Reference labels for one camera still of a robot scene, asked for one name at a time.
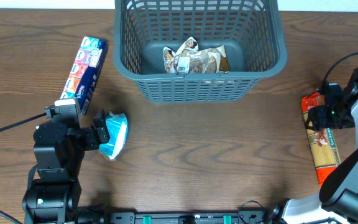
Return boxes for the orange spaghetti packet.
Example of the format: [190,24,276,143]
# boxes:
[301,92,341,186]

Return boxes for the brown white grain bag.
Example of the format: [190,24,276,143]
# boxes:
[170,37,229,73]
[163,47,176,73]

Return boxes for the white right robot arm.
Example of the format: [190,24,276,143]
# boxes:
[272,67,358,223]

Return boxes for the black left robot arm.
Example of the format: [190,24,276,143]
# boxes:
[22,105,110,223]

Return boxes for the teal white pouch right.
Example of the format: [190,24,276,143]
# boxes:
[99,111,128,161]

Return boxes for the Kleenex tissue multipack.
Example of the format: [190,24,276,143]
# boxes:
[60,36,108,114]

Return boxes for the grey plastic mesh basket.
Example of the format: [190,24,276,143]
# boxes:
[113,0,287,103]

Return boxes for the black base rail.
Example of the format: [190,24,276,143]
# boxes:
[73,200,282,224]

